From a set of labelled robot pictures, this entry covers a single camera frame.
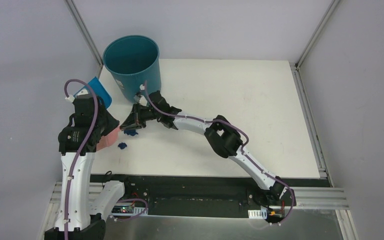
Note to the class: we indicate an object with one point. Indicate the dark blue paper scrap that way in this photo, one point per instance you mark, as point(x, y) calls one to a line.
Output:
point(130, 132)

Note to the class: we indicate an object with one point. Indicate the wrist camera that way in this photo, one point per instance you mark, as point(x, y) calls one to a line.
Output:
point(70, 98)
point(140, 96)

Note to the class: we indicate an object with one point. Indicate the blue plastic dustpan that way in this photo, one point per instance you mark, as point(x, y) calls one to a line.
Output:
point(98, 89)

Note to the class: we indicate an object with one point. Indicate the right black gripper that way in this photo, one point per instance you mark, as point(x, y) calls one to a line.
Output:
point(135, 121)

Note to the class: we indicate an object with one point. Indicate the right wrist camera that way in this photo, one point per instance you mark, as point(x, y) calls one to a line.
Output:
point(140, 96)

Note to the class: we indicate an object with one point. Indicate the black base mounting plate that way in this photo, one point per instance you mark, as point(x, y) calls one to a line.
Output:
point(188, 196)

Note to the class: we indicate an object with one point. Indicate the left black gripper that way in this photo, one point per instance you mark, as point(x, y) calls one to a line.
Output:
point(109, 120)

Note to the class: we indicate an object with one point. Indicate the teal plastic waste bin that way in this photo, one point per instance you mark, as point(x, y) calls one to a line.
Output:
point(132, 61)

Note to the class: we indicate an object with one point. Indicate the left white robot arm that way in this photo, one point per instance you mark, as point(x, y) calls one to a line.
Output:
point(91, 128)

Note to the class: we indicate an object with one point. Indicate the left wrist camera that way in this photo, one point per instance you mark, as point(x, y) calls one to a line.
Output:
point(70, 98)

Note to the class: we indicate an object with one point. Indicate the small dark blue scrap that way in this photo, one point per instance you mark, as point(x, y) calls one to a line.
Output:
point(122, 145)

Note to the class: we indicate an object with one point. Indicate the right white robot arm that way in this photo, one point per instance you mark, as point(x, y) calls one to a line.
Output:
point(224, 138)

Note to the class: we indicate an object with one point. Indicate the pink hand brush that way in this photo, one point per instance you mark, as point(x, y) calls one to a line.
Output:
point(109, 139)

